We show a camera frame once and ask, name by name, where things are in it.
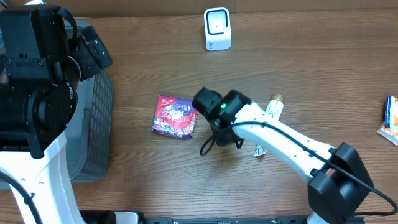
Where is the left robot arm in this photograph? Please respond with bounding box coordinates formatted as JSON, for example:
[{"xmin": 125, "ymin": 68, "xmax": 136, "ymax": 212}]
[{"xmin": 1, "ymin": 2, "xmax": 140, "ymax": 224}]

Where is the white tube pouch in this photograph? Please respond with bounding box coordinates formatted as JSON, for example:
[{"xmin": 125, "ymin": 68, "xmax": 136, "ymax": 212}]
[{"xmin": 254, "ymin": 94, "xmax": 285, "ymax": 157}]

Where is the grey plastic shopping basket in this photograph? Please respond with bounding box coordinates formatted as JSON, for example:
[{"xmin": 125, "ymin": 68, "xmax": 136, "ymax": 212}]
[{"xmin": 0, "ymin": 20, "xmax": 114, "ymax": 190}]

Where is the small orange juice carton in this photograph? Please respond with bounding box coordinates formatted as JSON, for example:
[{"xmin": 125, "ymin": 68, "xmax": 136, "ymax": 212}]
[{"xmin": 376, "ymin": 124, "xmax": 398, "ymax": 146}]

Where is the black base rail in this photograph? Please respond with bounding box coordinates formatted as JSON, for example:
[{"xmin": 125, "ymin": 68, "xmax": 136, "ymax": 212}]
[{"xmin": 80, "ymin": 210, "xmax": 308, "ymax": 224}]

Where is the cream snack bag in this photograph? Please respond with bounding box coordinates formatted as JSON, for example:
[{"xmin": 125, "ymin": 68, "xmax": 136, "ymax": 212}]
[{"xmin": 384, "ymin": 96, "xmax": 397, "ymax": 132}]

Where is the white barcode scanner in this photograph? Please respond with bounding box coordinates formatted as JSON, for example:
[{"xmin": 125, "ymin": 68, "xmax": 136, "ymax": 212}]
[{"xmin": 203, "ymin": 7, "xmax": 232, "ymax": 51}]

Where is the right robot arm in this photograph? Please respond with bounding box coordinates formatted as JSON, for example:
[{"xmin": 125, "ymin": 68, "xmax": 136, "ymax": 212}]
[{"xmin": 193, "ymin": 88, "xmax": 373, "ymax": 223}]

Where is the red purple snack pack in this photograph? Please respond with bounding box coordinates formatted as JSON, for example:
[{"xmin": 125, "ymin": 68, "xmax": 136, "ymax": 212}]
[{"xmin": 152, "ymin": 95, "xmax": 198, "ymax": 139}]

